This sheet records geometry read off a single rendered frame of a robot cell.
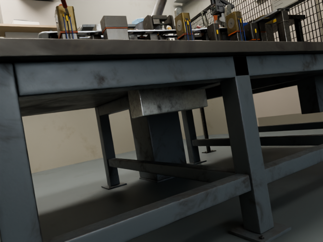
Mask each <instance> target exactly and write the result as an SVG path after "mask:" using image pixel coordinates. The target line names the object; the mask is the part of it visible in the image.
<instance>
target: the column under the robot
mask: <svg viewBox="0 0 323 242"><path fill-rule="evenodd" d="M129 114H130V120H131V126H132V132H133V138H134V143H135V149H136V155H137V160H146V161H157V162H169V163H180V164H187V163H186V155H185V149H184V143H183V138H182V132H181V126H180V120H179V114H178V112H172V113H165V114H160V115H153V116H147V117H141V118H134V119H133V118H132V115H131V109H129ZM139 175H140V178H139V179H142V180H147V181H151V182H162V181H165V180H168V179H172V178H175V177H171V176H165V175H159V174H153V173H147V172H141V171H139Z"/></svg>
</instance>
